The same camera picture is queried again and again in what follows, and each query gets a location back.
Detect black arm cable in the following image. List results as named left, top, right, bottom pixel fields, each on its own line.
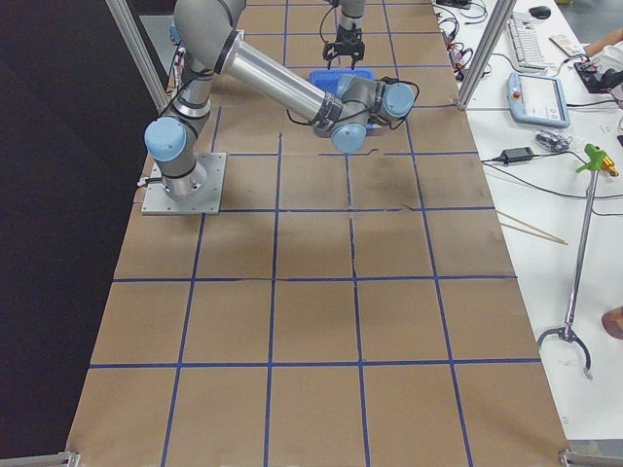
left=285, top=76, right=421, bottom=132

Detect white keyboard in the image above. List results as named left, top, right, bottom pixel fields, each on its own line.
left=506, top=12, right=548, bottom=72

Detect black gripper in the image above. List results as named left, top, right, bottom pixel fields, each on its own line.
left=322, top=26, right=365, bottom=70

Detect black power adapter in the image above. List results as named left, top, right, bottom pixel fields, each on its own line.
left=499, top=147, right=534, bottom=165

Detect wooden chopsticks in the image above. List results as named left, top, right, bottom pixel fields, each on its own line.
left=495, top=210, right=568, bottom=245

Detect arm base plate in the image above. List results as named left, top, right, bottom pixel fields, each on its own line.
left=141, top=153, right=228, bottom=215

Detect metal reacher grabber tool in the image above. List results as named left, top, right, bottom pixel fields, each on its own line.
left=536, top=143, right=619, bottom=380

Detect teach pendant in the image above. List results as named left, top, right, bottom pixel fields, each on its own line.
left=507, top=72, right=570, bottom=128

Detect aluminium frame post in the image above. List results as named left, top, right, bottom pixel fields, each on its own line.
left=105, top=0, right=168, bottom=113

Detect blue plastic tray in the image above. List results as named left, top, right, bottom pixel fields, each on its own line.
left=310, top=69, right=384, bottom=146

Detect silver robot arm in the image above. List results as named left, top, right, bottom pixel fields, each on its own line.
left=318, top=0, right=366, bottom=69
left=144, top=1, right=417, bottom=201

